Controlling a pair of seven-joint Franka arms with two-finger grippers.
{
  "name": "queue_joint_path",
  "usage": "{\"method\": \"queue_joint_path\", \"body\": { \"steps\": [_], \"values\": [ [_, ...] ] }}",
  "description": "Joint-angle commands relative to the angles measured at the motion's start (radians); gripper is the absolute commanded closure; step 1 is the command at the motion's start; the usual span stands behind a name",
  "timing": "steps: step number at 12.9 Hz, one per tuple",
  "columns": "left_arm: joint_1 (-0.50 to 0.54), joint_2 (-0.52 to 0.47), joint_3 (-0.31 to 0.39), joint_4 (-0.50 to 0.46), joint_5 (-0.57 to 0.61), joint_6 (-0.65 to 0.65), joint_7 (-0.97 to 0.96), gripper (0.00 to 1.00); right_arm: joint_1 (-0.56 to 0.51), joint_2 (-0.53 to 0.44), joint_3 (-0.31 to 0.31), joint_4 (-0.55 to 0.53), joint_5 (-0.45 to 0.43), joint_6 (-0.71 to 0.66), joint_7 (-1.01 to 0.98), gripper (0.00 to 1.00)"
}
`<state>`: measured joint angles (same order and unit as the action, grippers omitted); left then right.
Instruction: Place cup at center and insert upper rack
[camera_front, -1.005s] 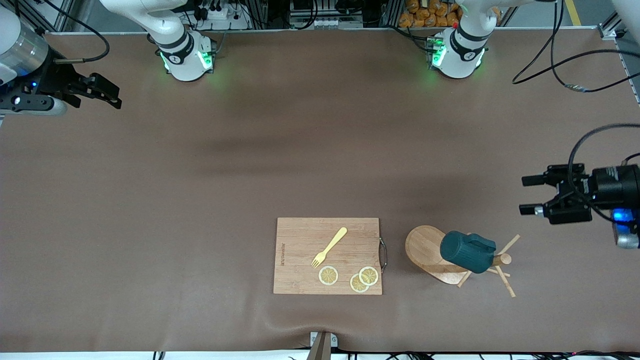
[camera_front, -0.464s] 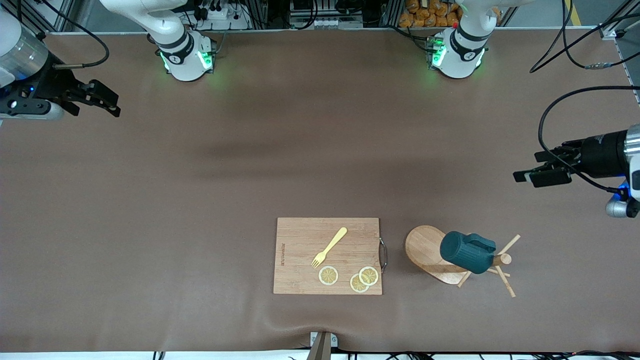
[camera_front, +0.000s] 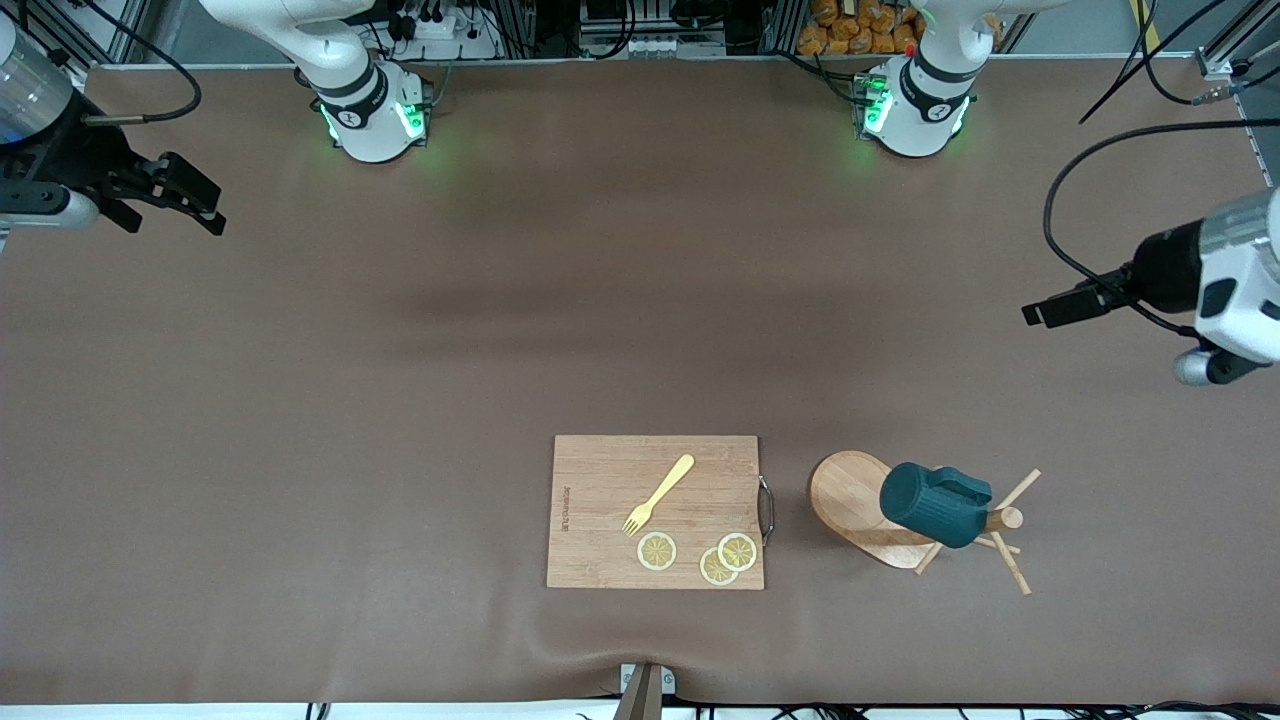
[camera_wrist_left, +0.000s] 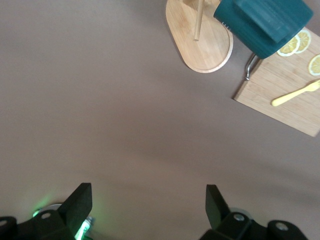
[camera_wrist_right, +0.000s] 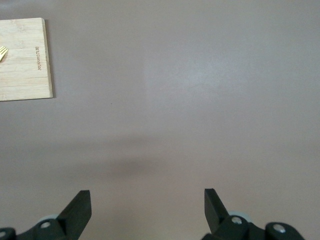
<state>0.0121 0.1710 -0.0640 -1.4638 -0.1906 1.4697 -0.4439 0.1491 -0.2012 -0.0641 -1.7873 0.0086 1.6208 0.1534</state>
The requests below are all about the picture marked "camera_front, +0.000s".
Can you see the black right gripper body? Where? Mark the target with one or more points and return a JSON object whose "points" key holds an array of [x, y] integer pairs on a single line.
{"points": [[72, 158]]}

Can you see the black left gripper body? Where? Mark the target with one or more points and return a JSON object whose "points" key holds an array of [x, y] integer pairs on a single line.
{"points": [[1167, 268]]}

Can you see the dark green ribbed cup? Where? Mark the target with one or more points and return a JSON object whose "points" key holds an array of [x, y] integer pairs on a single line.
{"points": [[930, 510]]}

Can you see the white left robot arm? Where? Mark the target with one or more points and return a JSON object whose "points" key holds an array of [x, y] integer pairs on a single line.
{"points": [[920, 100]]}

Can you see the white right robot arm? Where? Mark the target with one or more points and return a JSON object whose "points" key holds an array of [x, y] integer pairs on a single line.
{"points": [[360, 110]]}

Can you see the wooden mug tree rack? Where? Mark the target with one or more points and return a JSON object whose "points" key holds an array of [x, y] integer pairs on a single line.
{"points": [[845, 495]]}

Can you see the white power strip with plugs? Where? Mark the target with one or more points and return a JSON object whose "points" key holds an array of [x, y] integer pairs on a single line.
{"points": [[440, 40]]}

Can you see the orange snack bag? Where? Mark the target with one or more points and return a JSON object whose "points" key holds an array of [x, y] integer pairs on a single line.
{"points": [[860, 25]]}

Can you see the lemon slice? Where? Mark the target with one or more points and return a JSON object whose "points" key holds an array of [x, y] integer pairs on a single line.
{"points": [[656, 551], [712, 572], [738, 551]]}

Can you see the yellow plastic fork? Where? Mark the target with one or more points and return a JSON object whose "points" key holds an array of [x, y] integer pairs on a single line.
{"points": [[665, 490]]}

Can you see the aluminium frame profile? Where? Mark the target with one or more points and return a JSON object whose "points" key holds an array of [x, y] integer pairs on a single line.
{"points": [[1225, 60], [140, 30]]}

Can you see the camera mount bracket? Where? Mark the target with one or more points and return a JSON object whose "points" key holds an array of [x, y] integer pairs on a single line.
{"points": [[645, 690]]}

